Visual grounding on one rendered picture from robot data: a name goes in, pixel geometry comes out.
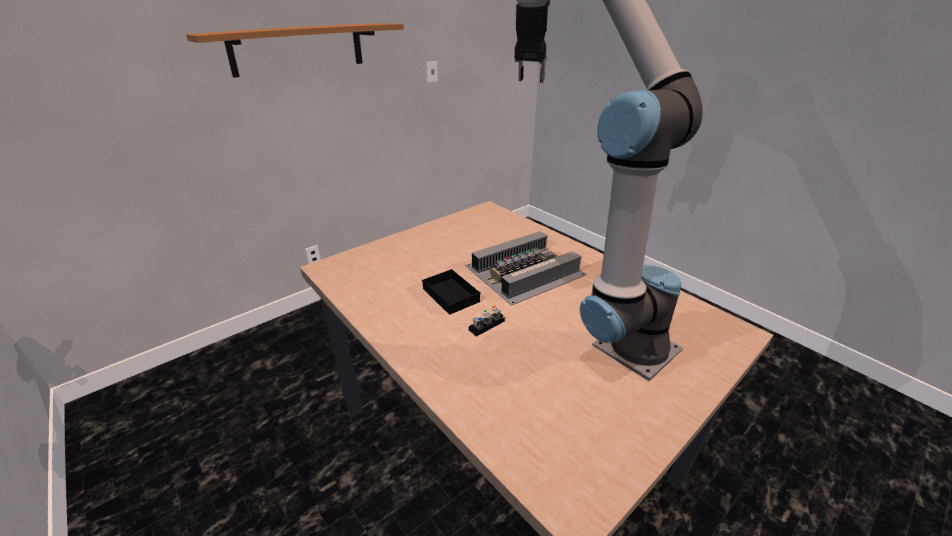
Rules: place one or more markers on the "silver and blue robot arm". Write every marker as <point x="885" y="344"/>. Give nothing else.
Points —
<point x="638" y="129"/>

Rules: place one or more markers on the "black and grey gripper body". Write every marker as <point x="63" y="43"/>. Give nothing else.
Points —
<point x="531" y="26"/>

